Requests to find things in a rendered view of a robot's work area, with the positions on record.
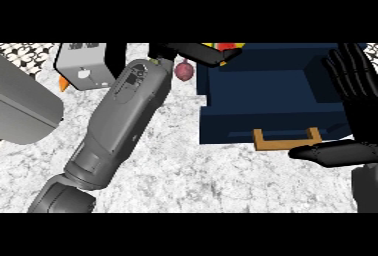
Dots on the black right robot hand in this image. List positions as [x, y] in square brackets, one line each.
[363, 100]

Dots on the navy blue open drawer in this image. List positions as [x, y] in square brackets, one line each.
[267, 80]

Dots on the orange carrot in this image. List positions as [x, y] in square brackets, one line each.
[63, 84]

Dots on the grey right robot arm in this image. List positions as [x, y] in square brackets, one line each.
[367, 190]

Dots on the pinkish red vegetable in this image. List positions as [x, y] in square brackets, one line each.
[184, 71]

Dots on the navy blue drawer front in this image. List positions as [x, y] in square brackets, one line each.
[237, 125]

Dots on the red and yellow cup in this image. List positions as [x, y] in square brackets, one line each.
[227, 46]

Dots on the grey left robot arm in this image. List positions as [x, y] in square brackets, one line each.
[120, 116]

